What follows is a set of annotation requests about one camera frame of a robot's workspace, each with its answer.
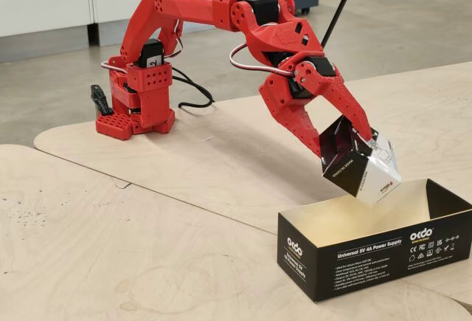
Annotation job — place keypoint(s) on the red robot arm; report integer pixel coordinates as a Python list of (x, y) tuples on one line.
[(191, 7)]

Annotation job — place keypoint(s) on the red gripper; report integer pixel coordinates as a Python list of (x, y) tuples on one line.
[(283, 97)]

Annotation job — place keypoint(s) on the black tripod leg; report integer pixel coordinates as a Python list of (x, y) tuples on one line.
[(339, 7)]

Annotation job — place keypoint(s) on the small white scrap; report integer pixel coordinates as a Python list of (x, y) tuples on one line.
[(207, 139)]

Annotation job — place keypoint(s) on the open black yellow box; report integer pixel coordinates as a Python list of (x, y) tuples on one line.
[(368, 262)]

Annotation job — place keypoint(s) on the small black white box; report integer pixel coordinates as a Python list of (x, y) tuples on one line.
[(354, 173)]

